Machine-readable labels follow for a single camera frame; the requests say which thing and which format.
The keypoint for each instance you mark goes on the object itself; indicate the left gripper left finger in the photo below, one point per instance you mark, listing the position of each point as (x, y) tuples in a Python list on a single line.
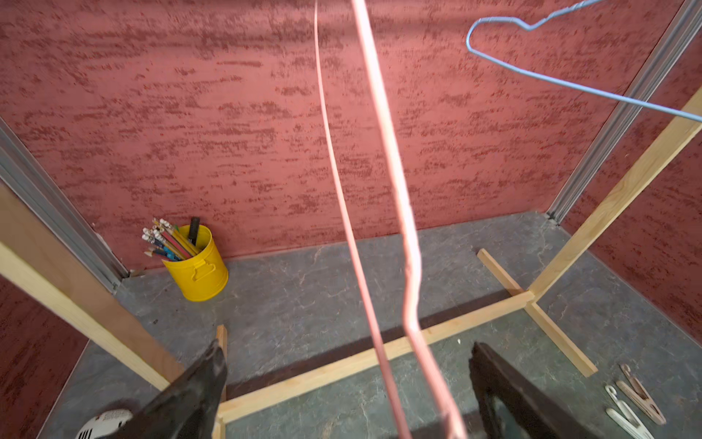
[(188, 407)]

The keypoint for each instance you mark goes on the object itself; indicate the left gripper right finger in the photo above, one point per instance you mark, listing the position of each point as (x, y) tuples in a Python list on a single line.
[(511, 406)]

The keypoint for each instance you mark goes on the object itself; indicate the pink wire hanger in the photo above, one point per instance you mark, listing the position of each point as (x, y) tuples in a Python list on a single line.
[(447, 408)]

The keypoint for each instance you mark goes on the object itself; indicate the white clothespin top striped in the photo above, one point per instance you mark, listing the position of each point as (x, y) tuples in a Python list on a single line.
[(625, 418)]

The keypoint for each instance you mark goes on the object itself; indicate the pink clothespin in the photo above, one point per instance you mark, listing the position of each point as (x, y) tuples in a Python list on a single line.
[(637, 393)]

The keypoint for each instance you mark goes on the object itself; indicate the light blue wire hanger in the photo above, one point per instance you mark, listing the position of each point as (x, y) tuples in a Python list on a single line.
[(521, 24)]

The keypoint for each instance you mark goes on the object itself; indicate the yellow pencil cup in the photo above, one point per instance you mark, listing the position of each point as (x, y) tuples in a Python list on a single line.
[(190, 255)]

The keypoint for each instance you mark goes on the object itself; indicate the wooden clothes rack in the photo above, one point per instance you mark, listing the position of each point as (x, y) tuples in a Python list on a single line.
[(23, 234)]

